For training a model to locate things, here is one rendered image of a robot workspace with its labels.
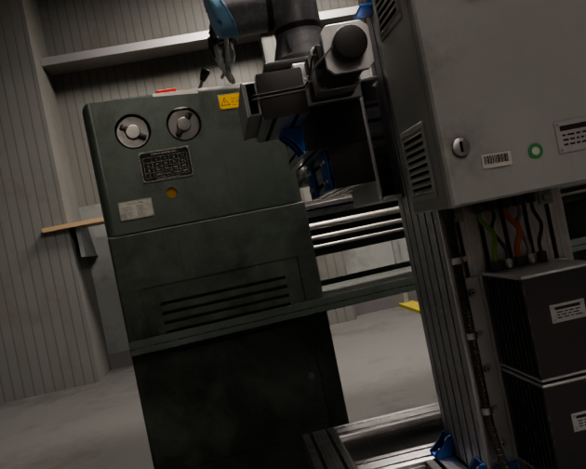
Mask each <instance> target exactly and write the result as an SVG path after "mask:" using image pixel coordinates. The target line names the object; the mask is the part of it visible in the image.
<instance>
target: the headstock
mask: <svg viewBox="0 0 586 469"><path fill-rule="evenodd" d="M197 90H198V93H193V94H181V95H170V96H159V97H153V94H152V95H145V96H138V97H132V98H124V99H118V100H106V101H98V102H91V103H88V104H86V105H85V106H84V108H83V112H82V113H83V118H84V123H85V128H86V133H87V141H88V146H89V151H90V155H91V160H92V164H93V168H94V173H95V178H96V183H97V187H98V192H99V197H100V205H101V210H102V215H103V219H104V224H105V228H106V233H107V237H108V238H109V237H113V236H118V235H127V234H132V233H136V232H142V231H147V230H152V229H156V228H162V227H167V226H171V225H176V224H182V223H186V222H191V221H200V220H205V219H210V218H216V217H220V216H225V215H230V214H235V213H240V212H245V211H250V210H255V209H260V208H269V207H274V206H279V205H284V204H289V203H294V202H299V201H301V197H300V188H299V185H298V180H297V175H296V170H293V171H290V167H289V162H288V158H287V153H286V145H285V144H284V143H282V142H281V141H279V140H273V141H264V142H259V143H258V142H257V137H256V138H255V139H249V140H245V141H244V138H243V133H242V129H241V124H240V119H239V114H238V105H239V93H240V84H232V85H225V86H216V87H202V88H198V89H197ZM178 107H189V108H190V109H189V110H177V111H175V112H172V110H174V109H175V108H178Z"/></svg>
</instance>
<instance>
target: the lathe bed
mask: <svg viewBox="0 0 586 469"><path fill-rule="evenodd" d="M560 192H561V196H562V201H563V204H565V203H570V202H575V201H579V200H583V199H586V181H583V182H578V183H573V184H568V185H565V186H560ZM304 203H305V207H306V211H307V216H308V221H309V225H310V230H311V235H312V240H313V247H314V252H315V257H318V256H323V255H326V254H331V253H336V252H340V251H344V250H349V249H353V248H361V247H365V246H370V245H375V244H378V243H383V242H388V241H392V240H396V239H401V238H405V232H404V227H403V223H402V219H401V214H400V209H399V205H398V200H394V201H390V202H385V203H380V204H376V205H371V206H366V207H361V208H354V204H353V196H352V194H344V195H338V196H333V197H329V198H324V199H319V200H314V201H308V202H304Z"/></svg>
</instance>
